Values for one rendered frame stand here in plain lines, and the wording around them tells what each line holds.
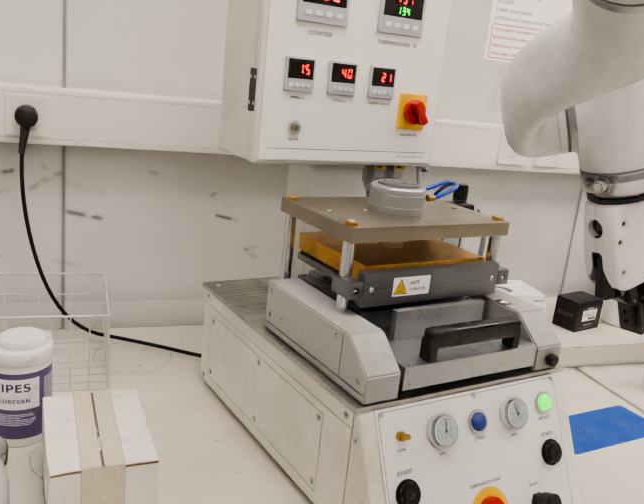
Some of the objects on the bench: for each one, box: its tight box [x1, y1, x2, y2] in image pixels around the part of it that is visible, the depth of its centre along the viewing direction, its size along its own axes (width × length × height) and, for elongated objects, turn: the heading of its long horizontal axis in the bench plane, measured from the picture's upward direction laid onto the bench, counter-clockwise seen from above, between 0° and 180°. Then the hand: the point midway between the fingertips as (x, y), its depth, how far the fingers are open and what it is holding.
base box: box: [200, 290, 582, 504], centre depth 104 cm, size 54×38×17 cm
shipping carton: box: [42, 389, 159, 504], centre depth 86 cm, size 19×13×9 cm
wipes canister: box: [0, 327, 54, 447], centre depth 96 cm, size 9×9×15 cm
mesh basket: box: [0, 273, 110, 395], centre depth 117 cm, size 22×26×13 cm
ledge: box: [545, 297, 644, 368], centre depth 158 cm, size 30×84×4 cm, turn 89°
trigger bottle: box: [602, 299, 620, 328], centre depth 155 cm, size 9×8×25 cm
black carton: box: [552, 291, 604, 332], centre depth 153 cm, size 6×9×7 cm
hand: (634, 314), depth 81 cm, fingers closed
